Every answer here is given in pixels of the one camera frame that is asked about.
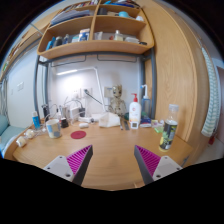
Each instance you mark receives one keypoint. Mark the wooden tree figurine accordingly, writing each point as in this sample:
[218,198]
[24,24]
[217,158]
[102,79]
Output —
[117,101]

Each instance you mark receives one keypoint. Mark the white pump bottle red top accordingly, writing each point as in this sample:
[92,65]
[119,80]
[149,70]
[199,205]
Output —
[134,111]

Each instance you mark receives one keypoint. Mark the teal bed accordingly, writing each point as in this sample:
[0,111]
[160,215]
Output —
[8,133]

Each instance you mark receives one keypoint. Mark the small black jar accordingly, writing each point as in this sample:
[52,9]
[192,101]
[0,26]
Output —
[64,123]

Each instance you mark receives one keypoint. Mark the white mug with blue print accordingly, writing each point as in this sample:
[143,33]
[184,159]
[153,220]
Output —
[53,129]

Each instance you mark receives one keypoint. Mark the clear blue spray bottle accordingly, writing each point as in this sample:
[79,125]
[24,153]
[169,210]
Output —
[145,105]

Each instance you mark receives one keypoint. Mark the wooden wardrobe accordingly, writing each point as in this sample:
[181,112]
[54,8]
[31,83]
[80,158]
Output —
[176,73]

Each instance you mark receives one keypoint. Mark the white wall junction box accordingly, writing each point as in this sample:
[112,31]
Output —
[108,92]

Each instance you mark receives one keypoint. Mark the small white thermometer clock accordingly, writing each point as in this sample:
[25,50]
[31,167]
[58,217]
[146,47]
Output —
[134,125]

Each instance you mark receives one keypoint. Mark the flat round red coaster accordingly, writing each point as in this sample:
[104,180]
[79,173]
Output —
[78,134]

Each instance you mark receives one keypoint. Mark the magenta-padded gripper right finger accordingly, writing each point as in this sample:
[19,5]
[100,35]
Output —
[165,165]

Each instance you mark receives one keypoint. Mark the black electric shaver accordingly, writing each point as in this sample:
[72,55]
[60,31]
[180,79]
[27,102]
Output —
[45,111]

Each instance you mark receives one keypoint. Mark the grey ruler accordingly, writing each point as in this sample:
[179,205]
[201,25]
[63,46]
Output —
[126,125]

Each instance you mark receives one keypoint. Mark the blue and white tube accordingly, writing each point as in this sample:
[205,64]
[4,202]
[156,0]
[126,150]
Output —
[36,120]

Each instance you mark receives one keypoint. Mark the white tissue pack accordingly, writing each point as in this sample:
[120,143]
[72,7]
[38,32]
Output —
[109,120]

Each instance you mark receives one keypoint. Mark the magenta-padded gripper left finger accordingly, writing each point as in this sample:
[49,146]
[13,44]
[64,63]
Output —
[60,165]

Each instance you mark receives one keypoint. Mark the wooden shelf unit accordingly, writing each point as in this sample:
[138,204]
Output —
[96,46]

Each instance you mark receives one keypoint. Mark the grey metal frame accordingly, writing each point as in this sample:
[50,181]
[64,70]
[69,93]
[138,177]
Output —
[35,86]

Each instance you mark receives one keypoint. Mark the clear bottle with dark label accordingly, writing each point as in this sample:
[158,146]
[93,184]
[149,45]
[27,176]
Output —
[168,133]

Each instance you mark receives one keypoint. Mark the green-white striped towel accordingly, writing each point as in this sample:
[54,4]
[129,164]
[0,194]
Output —
[211,100]

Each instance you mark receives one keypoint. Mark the small green packet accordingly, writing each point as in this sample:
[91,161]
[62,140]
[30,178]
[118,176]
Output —
[158,129]

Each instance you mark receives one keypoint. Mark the steel tumbler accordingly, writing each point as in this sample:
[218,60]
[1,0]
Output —
[63,111]

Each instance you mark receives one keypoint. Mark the small white oval case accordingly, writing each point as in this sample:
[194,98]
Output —
[83,125]

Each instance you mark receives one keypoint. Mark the white wall socket black plug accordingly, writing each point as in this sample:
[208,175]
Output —
[88,91]

